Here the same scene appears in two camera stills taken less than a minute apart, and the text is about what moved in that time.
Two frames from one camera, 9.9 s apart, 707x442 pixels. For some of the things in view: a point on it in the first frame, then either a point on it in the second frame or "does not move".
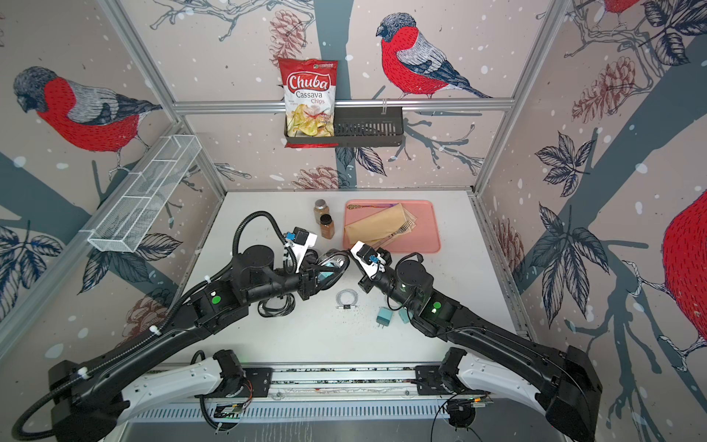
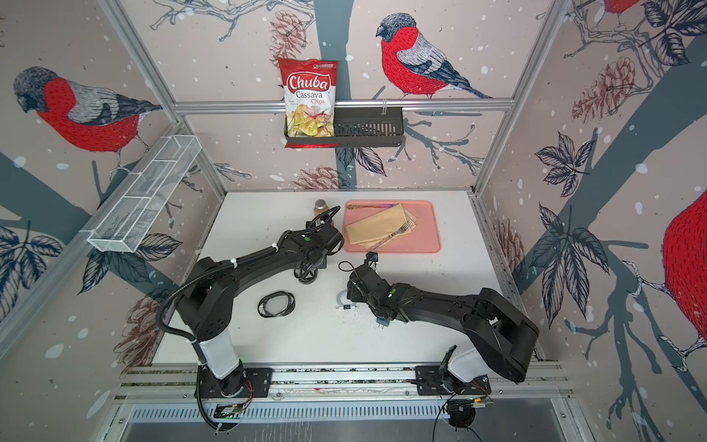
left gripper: (308, 282) → (325, 263)
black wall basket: (359, 126) does not move
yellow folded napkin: (376, 227) does not move
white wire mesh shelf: (144, 194) does not move
